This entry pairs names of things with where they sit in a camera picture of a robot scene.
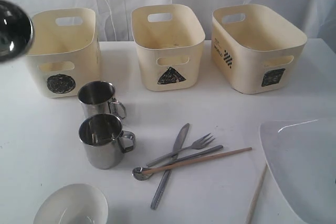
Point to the cream bin with square mark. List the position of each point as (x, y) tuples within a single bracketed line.
[(255, 48)]

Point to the white ceramic bowl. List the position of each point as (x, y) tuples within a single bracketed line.
[(74, 203)]

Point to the wooden chopstick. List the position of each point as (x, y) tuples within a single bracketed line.
[(195, 160), (254, 200)]

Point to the white square plate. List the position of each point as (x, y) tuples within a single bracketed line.
[(301, 158)]

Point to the cream bin with triangle mark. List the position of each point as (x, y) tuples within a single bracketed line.
[(169, 41)]

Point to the steel spoon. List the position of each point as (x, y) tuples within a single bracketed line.
[(137, 172)]

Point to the cream bin with circle mark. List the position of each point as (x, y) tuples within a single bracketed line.
[(65, 54)]

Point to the steel fork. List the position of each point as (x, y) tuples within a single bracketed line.
[(196, 145)]

